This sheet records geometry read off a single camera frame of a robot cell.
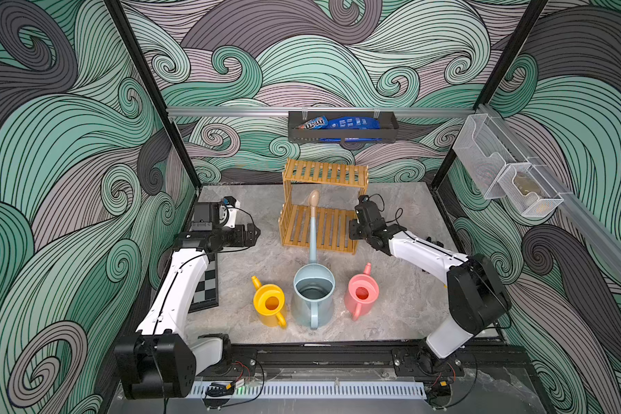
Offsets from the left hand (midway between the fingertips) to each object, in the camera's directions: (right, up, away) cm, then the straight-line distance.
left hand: (245, 228), depth 80 cm
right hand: (+39, +1, +12) cm, 41 cm away
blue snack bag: (+37, +38, +12) cm, 54 cm away
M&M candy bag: (+24, +37, +11) cm, 45 cm away
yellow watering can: (+9, -21, -5) cm, 23 cm away
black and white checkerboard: (-13, -22, +3) cm, 26 cm away
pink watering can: (+36, -19, -4) cm, 41 cm away
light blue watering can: (+22, -19, +5) cm, 30 cm away
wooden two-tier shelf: (+33, +14, +39) cm, 53 cm away
